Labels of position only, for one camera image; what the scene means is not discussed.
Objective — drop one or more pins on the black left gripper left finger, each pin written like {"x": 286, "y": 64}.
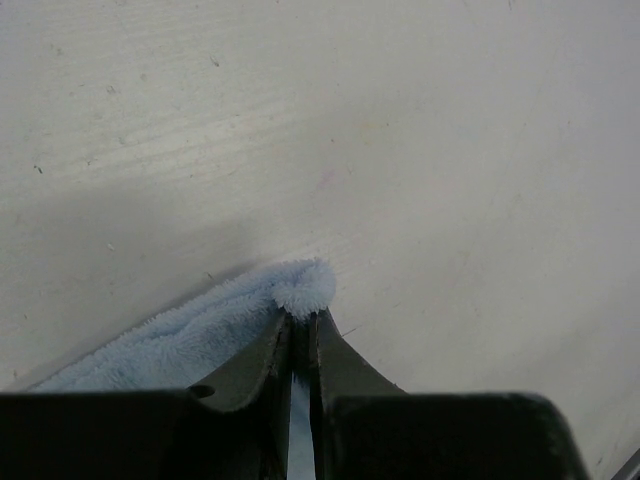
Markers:
{"x": 231, "y": 424}

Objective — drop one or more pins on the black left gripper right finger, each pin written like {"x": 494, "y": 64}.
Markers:
{"x": 366, "y": 427}

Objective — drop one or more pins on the light blue towel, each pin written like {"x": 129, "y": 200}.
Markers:
{"x": 180, "y": 346}

